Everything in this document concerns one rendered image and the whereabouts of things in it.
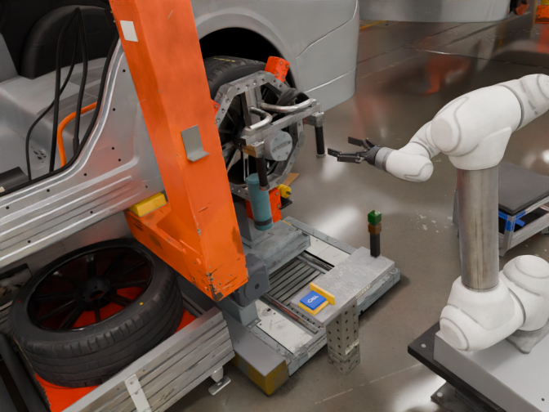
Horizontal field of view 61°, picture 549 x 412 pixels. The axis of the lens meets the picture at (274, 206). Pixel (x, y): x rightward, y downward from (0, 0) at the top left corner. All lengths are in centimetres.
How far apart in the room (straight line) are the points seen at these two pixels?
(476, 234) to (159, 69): 95
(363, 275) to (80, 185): 114
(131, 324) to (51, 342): 28
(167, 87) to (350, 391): 139
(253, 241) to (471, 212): 141
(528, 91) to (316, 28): 138
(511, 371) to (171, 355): 115
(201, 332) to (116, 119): 88
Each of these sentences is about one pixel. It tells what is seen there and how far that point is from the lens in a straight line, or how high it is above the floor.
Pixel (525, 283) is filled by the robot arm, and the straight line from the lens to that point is 157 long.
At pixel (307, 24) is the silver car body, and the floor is 122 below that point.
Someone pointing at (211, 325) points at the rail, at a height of 36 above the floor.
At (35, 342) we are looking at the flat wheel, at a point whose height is 50.
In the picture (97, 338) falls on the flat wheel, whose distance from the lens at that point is 182.
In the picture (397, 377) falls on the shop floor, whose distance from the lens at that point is 211.
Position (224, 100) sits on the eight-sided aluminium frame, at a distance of 193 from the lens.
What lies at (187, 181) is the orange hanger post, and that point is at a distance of 145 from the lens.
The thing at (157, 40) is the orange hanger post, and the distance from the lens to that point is 133.
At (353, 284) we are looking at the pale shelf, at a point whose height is 45.
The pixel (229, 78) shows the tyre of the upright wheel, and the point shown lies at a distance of 203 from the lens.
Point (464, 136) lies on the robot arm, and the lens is 117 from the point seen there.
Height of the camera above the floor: 167
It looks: 32 degrees down
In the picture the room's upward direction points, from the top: 9 degrees counter-clockwise
